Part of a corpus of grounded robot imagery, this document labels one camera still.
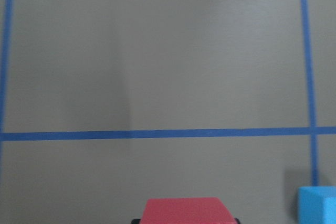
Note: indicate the blue wooden block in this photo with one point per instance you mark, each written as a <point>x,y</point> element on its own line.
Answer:
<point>316,204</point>

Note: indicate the red wooden block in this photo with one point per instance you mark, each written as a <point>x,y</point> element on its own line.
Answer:
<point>186,210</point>

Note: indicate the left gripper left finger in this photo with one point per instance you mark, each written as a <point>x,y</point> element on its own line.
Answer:
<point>135,221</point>

